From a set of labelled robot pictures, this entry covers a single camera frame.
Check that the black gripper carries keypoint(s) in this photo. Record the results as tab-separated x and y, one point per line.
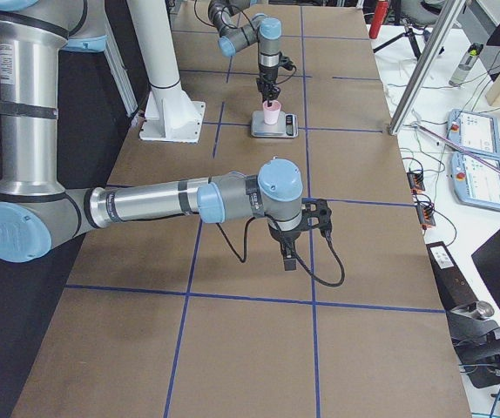
266	76
285	237

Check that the pink plastic cup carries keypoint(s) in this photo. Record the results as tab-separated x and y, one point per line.
271	111

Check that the grey digital kitchen scale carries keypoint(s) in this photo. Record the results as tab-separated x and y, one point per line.
285	127

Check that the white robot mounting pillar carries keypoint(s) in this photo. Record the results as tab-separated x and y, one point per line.
170	115

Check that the red cylinder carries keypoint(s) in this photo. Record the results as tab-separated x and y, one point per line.
381	10

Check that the orange terminal block near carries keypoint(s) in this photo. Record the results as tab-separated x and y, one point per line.
425	213

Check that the orange terminal block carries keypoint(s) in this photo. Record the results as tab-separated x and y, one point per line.
425	213
415	180

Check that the orange terminal block far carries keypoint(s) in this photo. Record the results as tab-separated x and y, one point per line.
415	180

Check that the black tripod leg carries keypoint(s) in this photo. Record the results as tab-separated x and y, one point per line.
411	32

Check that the metal rod green tip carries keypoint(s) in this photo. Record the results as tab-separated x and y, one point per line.
458	148

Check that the black box white label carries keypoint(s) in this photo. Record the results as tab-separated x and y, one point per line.
453	288

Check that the clear bottle green cap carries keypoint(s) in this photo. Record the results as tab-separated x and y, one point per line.
466	64

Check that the lower blue teach pendant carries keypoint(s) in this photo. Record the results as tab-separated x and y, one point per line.
474	183

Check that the blue teach pendant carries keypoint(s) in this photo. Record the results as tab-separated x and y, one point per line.
474	183
476	132

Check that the upper blue teach pendant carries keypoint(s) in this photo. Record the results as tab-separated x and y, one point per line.
476	132

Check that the aluminium frame post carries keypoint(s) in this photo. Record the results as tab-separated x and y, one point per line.
444	23

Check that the black camera stand clamp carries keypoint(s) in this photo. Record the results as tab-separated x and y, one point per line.
476	340

